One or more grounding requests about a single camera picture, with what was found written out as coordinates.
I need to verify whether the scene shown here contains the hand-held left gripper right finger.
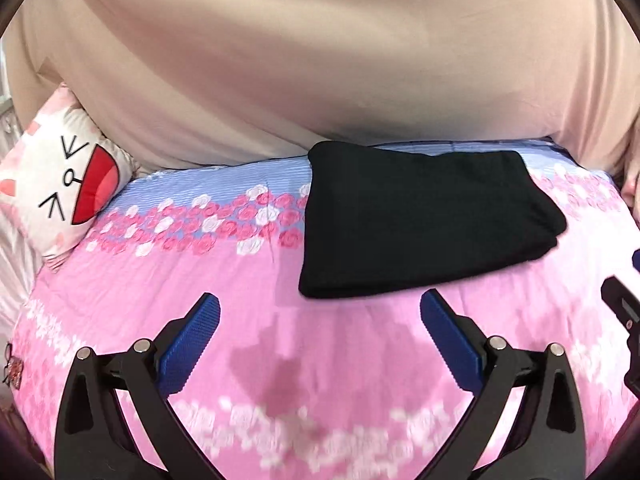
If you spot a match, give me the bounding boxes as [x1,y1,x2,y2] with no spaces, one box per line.
[419,289,587,480]

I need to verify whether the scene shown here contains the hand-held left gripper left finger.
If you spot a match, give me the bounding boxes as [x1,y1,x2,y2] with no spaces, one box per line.
[56,291,221,480]

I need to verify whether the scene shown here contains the black pants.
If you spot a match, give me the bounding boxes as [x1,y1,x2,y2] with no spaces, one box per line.
[298,141,568,301]

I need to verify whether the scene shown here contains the pink blue floral bedsheet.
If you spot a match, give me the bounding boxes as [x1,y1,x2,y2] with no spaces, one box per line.
[10,137,639,480]

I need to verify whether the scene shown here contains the pink sequin ornament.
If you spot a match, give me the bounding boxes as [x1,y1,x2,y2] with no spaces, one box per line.
[0,342,26,389]

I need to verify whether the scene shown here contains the white satin cloth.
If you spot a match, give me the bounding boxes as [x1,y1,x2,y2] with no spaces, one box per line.
[0,220,44,332]

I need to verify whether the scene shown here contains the white cat face pillow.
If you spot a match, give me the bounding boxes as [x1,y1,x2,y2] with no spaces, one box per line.
[0,82,139,262]

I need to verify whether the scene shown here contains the beige curtain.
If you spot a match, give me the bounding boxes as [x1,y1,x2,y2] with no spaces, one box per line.
[2,0,640,172]

